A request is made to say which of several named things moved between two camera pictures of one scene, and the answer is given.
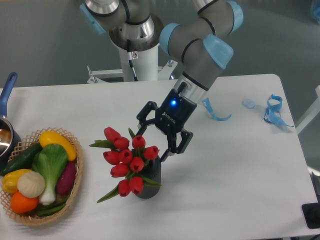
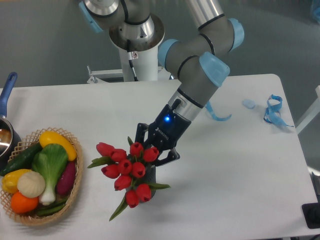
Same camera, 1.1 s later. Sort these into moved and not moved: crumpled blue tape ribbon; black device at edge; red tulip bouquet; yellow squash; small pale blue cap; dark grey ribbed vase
Moved: red tulip bouquet; dark grey ribbed vase
Not moved: crumpled blue tape ribbon; black device at edge; yellow squash; small pale blue cap
